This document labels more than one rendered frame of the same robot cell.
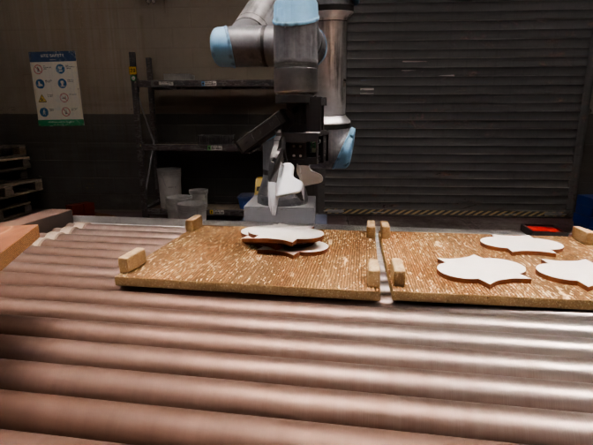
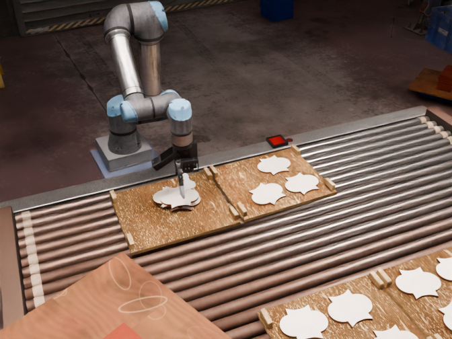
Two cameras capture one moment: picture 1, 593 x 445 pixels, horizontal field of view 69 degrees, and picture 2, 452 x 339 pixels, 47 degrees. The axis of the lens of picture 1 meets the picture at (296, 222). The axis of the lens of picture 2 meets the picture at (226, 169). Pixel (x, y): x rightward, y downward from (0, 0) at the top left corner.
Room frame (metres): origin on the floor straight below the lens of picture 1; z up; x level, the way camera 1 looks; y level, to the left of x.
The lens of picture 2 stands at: (-0.61, 0.67, 2.19)
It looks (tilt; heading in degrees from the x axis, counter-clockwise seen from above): 36 degrees down; 329
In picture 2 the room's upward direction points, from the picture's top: straight up
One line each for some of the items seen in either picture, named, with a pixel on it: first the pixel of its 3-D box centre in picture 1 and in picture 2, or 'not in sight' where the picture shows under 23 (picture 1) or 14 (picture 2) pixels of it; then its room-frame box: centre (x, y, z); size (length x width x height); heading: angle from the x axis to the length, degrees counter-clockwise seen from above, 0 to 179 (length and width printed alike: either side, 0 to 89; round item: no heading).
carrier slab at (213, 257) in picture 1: (266, 253); (172, 208); (0.78, 0.06, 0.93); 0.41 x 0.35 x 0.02; 81
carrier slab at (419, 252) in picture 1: (501, 262); (270, 181); (0.73, -0.36, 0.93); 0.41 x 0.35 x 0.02; 83
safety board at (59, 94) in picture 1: (56, 89); not in sight; (5.68, 3.02, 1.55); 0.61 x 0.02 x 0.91; 86
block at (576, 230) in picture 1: (583, 235); (295, 149); (0.84, -0.57, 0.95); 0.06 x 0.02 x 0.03; 173
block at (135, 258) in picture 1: (132, 260); (130, 241); (0.68, 0.27, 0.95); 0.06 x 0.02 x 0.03; 171
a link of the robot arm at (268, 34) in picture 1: (296, 45); (167, 105); (0.88, 0.00, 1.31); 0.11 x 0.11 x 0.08; 79
